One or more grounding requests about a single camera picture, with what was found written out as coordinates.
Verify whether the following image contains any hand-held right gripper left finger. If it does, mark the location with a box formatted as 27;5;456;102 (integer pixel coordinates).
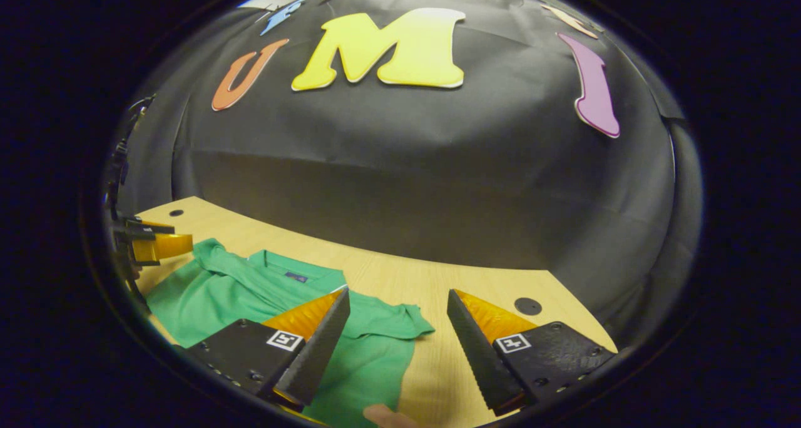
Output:
185;286;352;414

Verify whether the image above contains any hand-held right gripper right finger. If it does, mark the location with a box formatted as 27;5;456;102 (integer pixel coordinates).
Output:
447;288;620;417

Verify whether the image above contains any green T-shirt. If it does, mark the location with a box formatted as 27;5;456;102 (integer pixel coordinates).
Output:
145;237;436;427

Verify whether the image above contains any black backdrop cloth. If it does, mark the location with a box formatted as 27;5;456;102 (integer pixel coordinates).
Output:
116;0;705;347

